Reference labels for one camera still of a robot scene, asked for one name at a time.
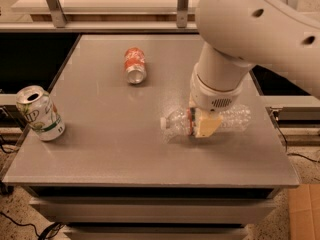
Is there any red coke can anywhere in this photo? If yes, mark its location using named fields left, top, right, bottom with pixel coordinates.
left=124, top=47, right=147, bottom=84

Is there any metal frame rail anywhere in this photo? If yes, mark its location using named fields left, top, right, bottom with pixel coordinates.
left=0, top=0, right=199, bottom=34

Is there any clear plastic water bottle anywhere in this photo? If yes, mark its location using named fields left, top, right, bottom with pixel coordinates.
left=160, top=104, right=251, bottom=140

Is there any green white 7up can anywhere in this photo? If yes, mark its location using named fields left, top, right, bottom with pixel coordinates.
left=16, top=85, right=65, bottom=141

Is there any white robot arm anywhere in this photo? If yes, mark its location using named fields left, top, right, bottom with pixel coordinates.
left=189, top=0, right=320, bottom=138

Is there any cardboard box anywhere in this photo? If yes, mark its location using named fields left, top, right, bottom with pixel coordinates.
left=288, top=184, right=320, bottom=240

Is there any black floor cable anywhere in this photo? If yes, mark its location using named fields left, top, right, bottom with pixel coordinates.
left=0, top=211, right=64, bottom=240

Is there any grey cabinet drawer front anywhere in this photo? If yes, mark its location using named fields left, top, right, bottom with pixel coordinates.
left=30, top=197, right=275, bottom=224

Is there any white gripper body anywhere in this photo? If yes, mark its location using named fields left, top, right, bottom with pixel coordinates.
left=190, top=65, right=242, bottom=112

